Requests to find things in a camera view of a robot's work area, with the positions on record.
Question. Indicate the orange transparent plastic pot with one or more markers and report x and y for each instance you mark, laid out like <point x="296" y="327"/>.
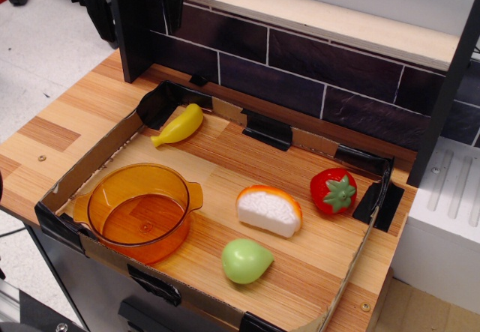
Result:
<point x="142" y="211"/>

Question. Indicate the dark brick backsplash panel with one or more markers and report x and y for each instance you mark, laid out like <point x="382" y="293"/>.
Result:
<point x="381" y="97"/>

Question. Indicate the black vertical post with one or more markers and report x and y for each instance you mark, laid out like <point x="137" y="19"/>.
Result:
<point x="447" y="93"/>
<point x="133" y="36"/>

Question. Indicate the green toy pear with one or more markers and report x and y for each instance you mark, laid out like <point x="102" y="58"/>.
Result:
<point x="244" y="261"/>

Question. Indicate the white ridged appliance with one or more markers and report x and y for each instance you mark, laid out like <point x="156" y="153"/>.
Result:
<point x="438" y="252"/>

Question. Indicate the black vertical post right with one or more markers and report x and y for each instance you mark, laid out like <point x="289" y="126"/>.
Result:
<point x="447" y="93"/>

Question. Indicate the yellow toy banana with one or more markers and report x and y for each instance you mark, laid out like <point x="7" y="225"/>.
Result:
<point x="180" y="128"/>

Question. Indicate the salmon sushi toy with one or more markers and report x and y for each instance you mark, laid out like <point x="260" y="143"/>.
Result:
<point x="269" y="208"/>

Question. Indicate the black vertical post left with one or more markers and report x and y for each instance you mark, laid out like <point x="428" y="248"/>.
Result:
<point x="133" y="36"/>

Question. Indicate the red toy strawberry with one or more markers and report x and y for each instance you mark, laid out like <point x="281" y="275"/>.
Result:
<point x="333" y="190"/>

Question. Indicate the cardboard fence with black tape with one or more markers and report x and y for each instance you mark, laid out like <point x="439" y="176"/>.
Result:
<point x="321" y="272"/>

